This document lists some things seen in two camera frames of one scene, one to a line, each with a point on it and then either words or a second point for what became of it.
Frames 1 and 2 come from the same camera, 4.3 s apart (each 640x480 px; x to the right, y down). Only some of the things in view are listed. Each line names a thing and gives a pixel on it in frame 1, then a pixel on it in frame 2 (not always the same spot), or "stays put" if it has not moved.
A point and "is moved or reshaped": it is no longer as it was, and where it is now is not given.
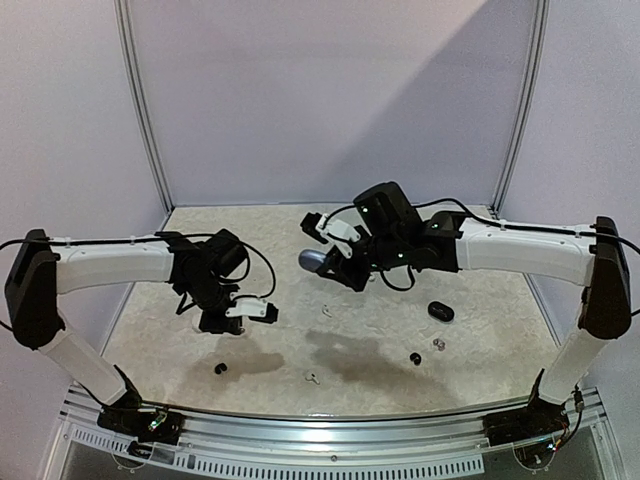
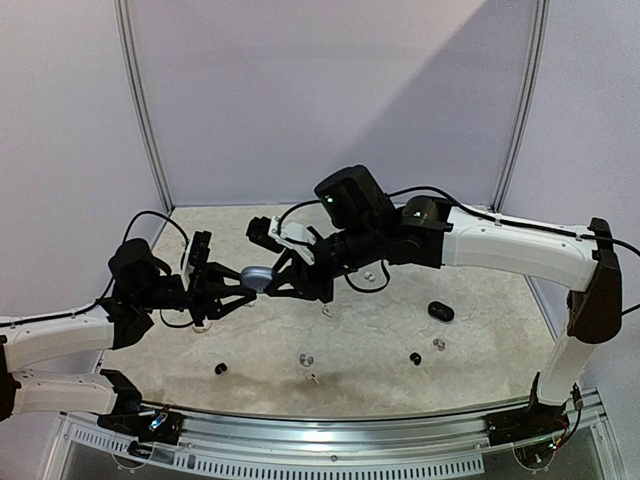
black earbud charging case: x=441 y=311 stays put
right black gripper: x=347 y=266 to x=316 y=272
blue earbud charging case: x=311 y=260 is moved or reshaped
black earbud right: x=416 y=358 stays put
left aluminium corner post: x=131 y=77 stays put
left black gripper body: x=211 y=325 to x=196 y=295
